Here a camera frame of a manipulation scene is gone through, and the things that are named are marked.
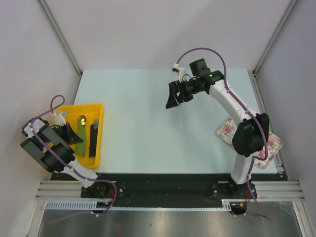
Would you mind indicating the right aluminium corner post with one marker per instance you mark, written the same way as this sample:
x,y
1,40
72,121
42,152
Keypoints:
x,y
275,35

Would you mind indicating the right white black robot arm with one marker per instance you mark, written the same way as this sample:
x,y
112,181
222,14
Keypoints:
x,y
252,128

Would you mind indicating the floral patterned tray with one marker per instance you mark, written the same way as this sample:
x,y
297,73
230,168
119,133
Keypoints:
x,y
227,130

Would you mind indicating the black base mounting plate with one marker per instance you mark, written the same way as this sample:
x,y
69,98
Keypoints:
x,y
188,190

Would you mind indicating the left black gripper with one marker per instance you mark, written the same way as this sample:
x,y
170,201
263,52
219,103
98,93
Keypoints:
x,y
70,136

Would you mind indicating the left aluminium corner post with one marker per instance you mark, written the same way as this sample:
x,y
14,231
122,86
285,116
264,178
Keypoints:
x,y
48,14

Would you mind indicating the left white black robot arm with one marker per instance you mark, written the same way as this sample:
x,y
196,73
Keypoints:
x,y
49,150

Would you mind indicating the black strip in tray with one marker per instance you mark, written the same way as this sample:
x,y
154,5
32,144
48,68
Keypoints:
x,y
93,141

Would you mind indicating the iridescent blue knife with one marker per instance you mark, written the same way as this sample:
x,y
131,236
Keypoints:
x,y
95,124

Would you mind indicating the green paper napkin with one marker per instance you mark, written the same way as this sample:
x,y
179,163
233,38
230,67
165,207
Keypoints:
x,y
81,133

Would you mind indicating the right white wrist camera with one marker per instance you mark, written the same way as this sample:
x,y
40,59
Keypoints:
x,y
180,71

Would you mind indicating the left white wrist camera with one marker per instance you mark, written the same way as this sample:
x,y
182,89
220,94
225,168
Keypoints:
x,y
59,119

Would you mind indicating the yellow plastic tray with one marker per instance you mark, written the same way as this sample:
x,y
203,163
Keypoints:
x,y
91,112

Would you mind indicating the aluminium frame rail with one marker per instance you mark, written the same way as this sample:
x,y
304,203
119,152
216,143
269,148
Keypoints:
x,y
61,212

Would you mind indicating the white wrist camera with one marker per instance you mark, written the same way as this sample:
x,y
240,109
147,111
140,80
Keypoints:
x,y
59,119
180,71

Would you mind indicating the aluminium corner post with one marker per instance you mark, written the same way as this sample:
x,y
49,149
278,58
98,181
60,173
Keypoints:
x,y
48,14
275,35

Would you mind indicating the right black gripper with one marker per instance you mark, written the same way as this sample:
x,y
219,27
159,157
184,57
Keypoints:
x,y
175,87

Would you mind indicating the white slotted cable duct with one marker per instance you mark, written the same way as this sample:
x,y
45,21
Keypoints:
x,y
138,205

